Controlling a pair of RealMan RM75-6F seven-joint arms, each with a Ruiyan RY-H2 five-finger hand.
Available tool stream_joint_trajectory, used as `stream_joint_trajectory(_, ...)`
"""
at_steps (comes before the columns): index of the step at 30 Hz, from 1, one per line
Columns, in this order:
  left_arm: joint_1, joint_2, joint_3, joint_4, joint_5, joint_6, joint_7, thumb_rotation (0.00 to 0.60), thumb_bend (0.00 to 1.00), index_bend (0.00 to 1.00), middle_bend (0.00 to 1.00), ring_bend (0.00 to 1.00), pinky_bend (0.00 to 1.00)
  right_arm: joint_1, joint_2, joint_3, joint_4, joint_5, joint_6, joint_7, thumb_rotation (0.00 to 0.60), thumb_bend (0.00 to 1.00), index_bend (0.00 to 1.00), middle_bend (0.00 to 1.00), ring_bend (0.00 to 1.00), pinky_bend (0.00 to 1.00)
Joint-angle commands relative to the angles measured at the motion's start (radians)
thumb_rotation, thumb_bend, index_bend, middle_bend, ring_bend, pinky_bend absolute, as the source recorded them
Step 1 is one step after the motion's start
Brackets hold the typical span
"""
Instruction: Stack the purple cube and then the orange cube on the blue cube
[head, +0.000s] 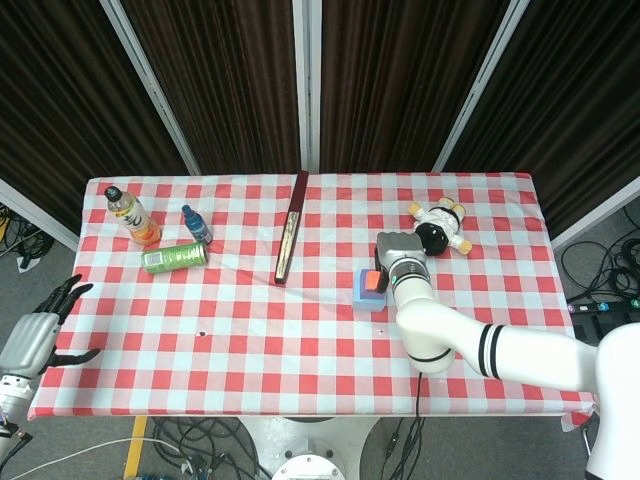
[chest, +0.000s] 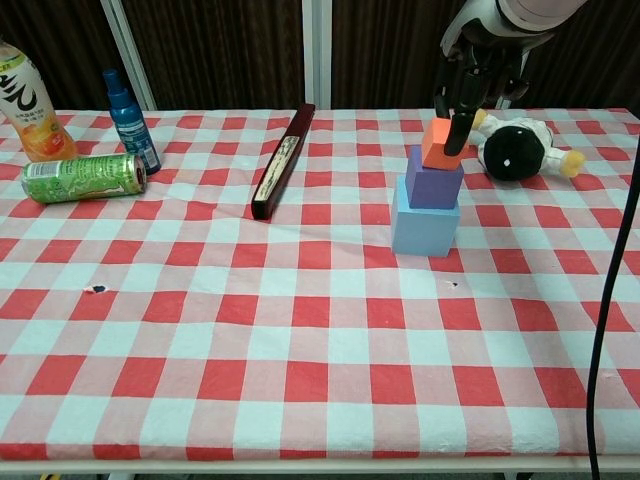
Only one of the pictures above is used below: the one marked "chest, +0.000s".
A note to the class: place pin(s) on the orange juice bottle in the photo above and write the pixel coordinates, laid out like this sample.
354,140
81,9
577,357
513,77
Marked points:
35,120

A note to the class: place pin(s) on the small orange cube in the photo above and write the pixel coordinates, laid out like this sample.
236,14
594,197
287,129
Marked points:
437,150

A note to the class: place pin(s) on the black headed plush doll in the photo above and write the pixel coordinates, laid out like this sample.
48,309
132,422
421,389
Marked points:
515,147

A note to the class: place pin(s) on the red white checkered tablecloth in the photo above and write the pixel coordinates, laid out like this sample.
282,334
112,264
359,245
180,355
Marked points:
250,350

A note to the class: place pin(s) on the blue spray bottle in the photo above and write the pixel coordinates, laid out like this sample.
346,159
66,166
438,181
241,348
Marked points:
132,127

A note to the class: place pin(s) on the purple cube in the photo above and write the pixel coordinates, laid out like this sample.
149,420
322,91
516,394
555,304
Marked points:
432,187

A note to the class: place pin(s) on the green drink can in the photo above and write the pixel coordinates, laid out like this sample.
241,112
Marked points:
80,177

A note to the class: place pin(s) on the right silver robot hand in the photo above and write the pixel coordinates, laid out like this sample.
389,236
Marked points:
480,55

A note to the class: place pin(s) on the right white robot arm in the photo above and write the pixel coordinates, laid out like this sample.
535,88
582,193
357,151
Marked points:
540,17

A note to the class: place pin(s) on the dark brown curtain panel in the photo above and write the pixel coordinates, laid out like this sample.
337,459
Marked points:
220,50
390,50
595,70
55,35

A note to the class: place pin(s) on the dark red long box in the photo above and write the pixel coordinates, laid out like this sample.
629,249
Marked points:
282,160

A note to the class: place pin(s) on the large light blue cube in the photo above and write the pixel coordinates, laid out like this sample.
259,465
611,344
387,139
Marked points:
425,230

